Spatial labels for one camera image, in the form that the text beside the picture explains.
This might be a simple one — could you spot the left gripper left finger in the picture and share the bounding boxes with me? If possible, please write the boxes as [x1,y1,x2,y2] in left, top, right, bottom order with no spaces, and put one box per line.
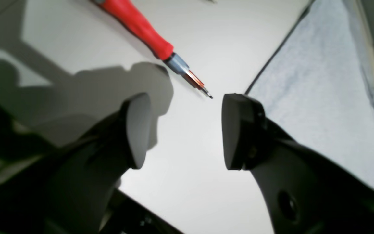
[0,93,152,234]

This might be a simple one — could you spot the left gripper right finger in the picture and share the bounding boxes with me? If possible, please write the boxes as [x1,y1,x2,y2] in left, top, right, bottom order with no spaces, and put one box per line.
[221,94,374,234]

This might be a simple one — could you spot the grey T-shirt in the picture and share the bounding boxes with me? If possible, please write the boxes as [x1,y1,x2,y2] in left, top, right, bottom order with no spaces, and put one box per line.
[247,0,374,188]

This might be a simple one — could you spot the red-handled screwdriver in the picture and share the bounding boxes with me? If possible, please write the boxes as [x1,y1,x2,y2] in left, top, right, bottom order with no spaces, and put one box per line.
[93,0,213,99]

